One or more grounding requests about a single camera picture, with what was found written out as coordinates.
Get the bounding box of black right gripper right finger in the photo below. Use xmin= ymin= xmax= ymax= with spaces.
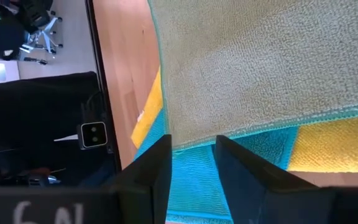
xmin=215 ymin=135 xmax=358 ymax=224

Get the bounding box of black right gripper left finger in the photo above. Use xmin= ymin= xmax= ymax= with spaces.
xmin=0 ymin=134 xmax=172 ymax=224

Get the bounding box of teal microfiber towel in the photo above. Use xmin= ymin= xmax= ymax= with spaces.
xmin=134 ymin=108 xmax=300 ymax=224

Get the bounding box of yellow microfiber towel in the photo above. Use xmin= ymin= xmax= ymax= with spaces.
xmin=131 ymin=67 xmax=358 ymax=174

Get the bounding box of pale sage green towel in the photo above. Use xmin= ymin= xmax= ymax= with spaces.
xmin=147 ymin=0 xmax=358 ymax=152

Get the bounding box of white-based office chair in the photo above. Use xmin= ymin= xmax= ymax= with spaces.
xmin=19 ymin=0 xmax=64 ymax=55

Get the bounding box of small white-rimmed camera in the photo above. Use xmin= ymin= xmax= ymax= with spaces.
xmin=76 ymin=121 xmax=108 ymax=150

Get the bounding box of black aluminium table frame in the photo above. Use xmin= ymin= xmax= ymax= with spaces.
xmin=85 ymin=0 xmax=122 ymax=172

